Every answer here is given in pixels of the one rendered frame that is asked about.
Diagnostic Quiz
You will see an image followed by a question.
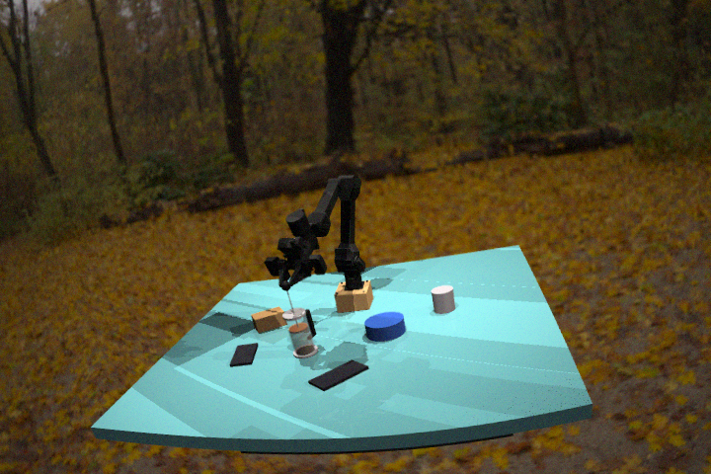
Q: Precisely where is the french press coffee maker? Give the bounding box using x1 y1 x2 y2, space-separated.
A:
281 280 318 358

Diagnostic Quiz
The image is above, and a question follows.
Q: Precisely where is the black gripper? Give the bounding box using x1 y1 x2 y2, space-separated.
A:
264 242 327 287

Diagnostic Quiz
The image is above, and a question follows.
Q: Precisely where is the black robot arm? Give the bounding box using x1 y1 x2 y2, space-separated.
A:
277 175 365 291

